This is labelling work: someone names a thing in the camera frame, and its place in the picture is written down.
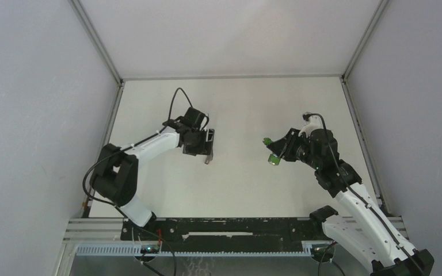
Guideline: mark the silver metal elbow fitting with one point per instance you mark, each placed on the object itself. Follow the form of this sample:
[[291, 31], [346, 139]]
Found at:
[[208, 160]]

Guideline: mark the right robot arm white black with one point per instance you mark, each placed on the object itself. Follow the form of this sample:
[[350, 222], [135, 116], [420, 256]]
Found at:
[[376, 244]]

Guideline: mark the white slotted cable duct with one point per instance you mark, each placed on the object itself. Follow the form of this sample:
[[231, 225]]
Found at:
[[130, 250]]

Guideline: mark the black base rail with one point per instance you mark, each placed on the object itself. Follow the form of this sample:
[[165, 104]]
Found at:
[[256, 234]]

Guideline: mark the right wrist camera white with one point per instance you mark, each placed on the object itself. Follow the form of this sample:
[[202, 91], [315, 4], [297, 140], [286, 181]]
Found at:
[[312, 122]]

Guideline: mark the green water faucet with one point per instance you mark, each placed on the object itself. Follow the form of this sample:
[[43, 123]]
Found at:
[[273, 158]]

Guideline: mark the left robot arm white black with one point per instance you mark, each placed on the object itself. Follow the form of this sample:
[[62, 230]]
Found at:
[[115, 175]]

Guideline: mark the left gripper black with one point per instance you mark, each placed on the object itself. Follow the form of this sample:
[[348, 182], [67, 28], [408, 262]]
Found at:
[[205, 148]]

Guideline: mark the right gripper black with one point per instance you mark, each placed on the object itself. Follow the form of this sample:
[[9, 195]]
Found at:
[[290, 140]]

